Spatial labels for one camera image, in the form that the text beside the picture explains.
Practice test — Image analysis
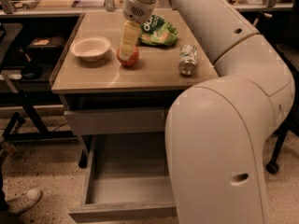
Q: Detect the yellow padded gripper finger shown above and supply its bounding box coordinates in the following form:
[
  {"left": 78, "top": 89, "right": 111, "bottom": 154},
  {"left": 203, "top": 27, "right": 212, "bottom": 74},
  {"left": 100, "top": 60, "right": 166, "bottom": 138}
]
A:
[{"left": 119, "top": 21, "right": 141, "bottom": 61}]

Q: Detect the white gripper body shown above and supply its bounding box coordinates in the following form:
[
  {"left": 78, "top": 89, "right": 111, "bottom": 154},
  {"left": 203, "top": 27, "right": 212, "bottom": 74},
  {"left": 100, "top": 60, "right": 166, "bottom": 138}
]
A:
[{"left": 122, "top": 0, "right": 157, "bottom": 24}]

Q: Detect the red apple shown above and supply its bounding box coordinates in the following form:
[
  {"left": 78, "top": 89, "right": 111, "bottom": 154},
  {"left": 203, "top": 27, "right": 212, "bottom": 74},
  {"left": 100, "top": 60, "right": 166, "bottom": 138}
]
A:
[{"left": 117, "top": 46, "right": 139, "bottom": 67}]

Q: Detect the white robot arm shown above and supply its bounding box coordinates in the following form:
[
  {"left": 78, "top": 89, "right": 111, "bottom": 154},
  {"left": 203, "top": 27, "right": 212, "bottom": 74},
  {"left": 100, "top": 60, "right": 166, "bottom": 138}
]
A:
[{"left": 123, "top": 0, "right": 295, "bottom": 224}]

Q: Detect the grey drawer cabinet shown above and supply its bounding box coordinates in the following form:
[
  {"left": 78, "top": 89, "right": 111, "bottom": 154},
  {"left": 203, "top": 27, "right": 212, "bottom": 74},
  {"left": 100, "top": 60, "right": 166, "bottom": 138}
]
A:
[{"left": 52, "top": 9, "right": 217, "bottom": 155}]

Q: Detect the grey top drawer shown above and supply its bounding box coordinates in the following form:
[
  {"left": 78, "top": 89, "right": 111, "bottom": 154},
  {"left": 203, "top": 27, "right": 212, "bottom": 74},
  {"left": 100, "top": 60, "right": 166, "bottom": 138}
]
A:
[{"left": 64, "top": 107, "right": 166, "bottom": 135}]

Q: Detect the open grey middle drawer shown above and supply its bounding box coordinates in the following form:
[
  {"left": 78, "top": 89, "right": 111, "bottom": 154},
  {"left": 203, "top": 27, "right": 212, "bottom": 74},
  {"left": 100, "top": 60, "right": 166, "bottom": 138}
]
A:
[{"left": 69, "top": 133, "right": 177, "bottom": 223}]

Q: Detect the green chip bag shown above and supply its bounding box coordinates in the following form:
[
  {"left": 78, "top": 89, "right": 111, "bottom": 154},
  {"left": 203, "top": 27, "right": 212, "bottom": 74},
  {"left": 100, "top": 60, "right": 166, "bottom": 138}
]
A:
[{"left": 139, "top": 15, "right": 178, "bottom": 47}]

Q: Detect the white paper bowl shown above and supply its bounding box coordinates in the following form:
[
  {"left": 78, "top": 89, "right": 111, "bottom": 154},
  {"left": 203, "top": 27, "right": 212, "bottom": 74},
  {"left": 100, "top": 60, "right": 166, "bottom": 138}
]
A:
[{"left": 70, "top": 36, "right": 111, "bottom": 62}]

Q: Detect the silver green soda can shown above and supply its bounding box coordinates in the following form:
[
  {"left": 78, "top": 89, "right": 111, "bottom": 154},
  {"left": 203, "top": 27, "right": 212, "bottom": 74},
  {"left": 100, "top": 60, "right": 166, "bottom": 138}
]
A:
[{"left": 178, "top": 44, "right": 198, "bottom": 76}]

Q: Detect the black box on shelf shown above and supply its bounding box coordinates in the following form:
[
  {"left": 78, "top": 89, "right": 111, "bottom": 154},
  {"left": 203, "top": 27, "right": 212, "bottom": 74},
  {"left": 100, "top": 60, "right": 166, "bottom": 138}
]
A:
[{"left": 27, "top": 36, "right": 65, "bottom": 61}]

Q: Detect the back workbench shelf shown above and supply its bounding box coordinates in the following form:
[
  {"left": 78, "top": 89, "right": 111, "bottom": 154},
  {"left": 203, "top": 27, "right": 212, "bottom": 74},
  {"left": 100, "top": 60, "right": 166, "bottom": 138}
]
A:
[{"left": 0, "top": 0, "right": 295, "bottom": 19}]

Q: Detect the black office chair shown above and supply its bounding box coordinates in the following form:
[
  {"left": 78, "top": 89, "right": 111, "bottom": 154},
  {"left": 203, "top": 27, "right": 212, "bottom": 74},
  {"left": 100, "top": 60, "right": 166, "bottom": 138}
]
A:
[{"left": 266, "top": 0, "right": 299, "bottom": 174}]

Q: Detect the white sneaker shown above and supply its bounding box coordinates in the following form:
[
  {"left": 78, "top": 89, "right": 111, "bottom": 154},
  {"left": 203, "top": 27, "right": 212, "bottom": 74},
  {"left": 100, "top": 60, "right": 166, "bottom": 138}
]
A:
[{"left": 7, "top": 189, "right": 42, "bottom": 215}]

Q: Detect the black desk frame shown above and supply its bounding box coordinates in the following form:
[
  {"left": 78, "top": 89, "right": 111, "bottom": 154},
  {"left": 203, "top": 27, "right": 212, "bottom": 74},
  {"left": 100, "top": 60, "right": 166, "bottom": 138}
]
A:
[{"left": 0, "top": 23, "right": 76, "bottom": 143}]

